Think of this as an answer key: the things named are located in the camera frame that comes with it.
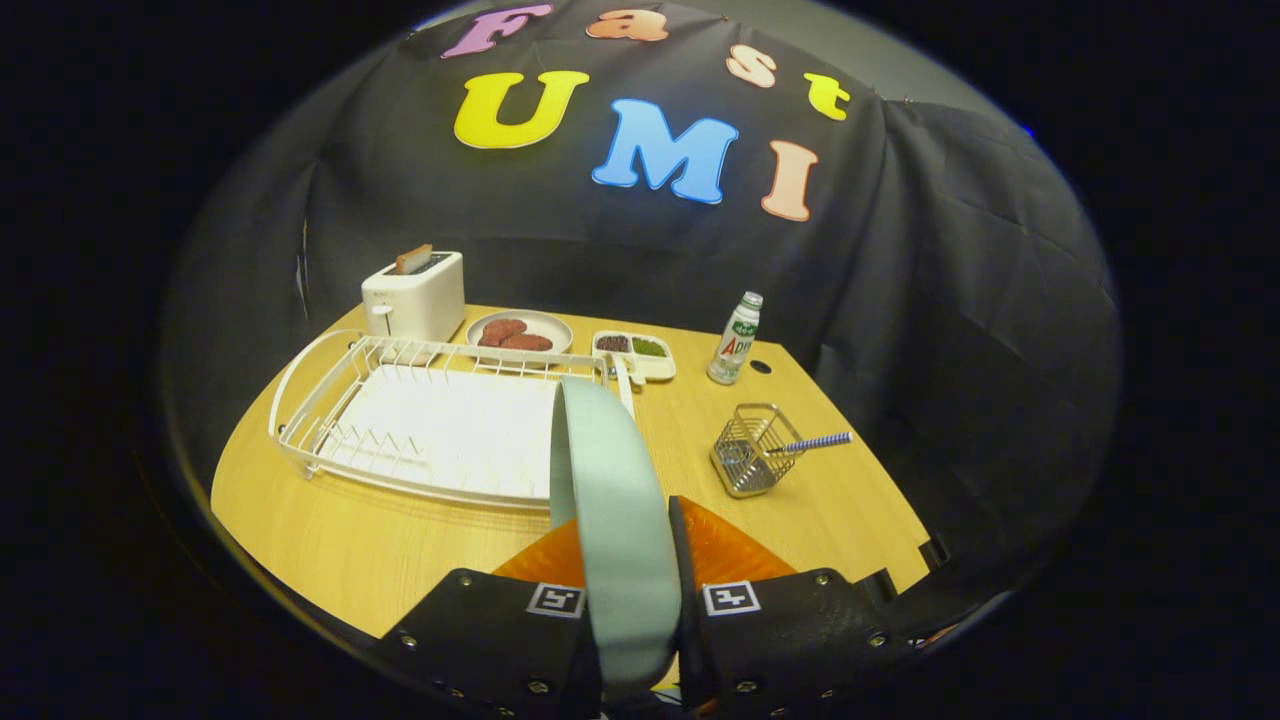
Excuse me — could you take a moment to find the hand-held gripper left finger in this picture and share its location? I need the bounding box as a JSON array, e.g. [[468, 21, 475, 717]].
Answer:
[[375, 520, 601, 720]]

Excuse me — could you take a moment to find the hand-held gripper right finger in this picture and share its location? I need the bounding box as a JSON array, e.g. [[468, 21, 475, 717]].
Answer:
[[668, 495, 916, 720]]

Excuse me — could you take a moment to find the pale green plate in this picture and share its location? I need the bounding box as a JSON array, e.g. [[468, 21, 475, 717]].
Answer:
[[548, 376, 683, 693]]

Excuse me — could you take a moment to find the metal wire basket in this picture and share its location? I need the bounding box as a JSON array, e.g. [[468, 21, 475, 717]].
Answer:
[[710, 403, 806, 499]]

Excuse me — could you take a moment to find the spoon with striped handle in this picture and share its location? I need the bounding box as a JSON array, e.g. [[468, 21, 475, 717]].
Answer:
[[725, 431, 854, 471]]

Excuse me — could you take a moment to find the white wire dish rack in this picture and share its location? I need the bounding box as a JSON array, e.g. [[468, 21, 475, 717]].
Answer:
[[268, 330, 641, 511]]

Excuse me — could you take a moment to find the white divided sauce dish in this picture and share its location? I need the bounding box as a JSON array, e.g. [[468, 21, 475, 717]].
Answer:
[[592, 331, 677, 383]]

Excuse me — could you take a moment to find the round beige dish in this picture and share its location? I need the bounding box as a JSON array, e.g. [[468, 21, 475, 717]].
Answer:
[[466, 309, 574, 357]]

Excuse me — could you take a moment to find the white drip tray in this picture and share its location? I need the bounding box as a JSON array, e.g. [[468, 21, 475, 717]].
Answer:
[[320, 364, 561, 501]]

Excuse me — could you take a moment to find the white drink bottle green label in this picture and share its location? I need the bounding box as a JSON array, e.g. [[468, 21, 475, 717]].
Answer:
[[707, 291, 764, 386]]

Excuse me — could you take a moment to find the white toaster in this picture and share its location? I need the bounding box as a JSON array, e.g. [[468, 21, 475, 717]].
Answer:
[[361, 250, 466, 343]]

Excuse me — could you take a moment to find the black backdrop cloth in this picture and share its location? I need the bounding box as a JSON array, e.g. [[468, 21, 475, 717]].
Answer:
[[160, 0, 1121, 621]]

